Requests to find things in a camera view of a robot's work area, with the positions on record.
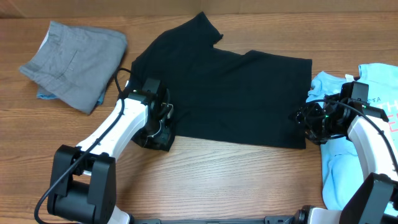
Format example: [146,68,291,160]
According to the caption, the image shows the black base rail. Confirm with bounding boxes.
[130,215,307,224]

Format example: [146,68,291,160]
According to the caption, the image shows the light blue printed t-shirt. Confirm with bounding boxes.
[307,63,397,210]

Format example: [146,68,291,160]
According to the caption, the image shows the black t-shirt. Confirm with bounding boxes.
[131,13,312,149]

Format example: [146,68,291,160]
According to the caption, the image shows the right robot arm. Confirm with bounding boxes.
[286,82,397,224]

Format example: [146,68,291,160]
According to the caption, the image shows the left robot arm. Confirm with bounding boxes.
[44,78,175,223]

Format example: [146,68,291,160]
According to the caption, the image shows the folded grey shorts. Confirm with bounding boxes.
[19,21,127,114]

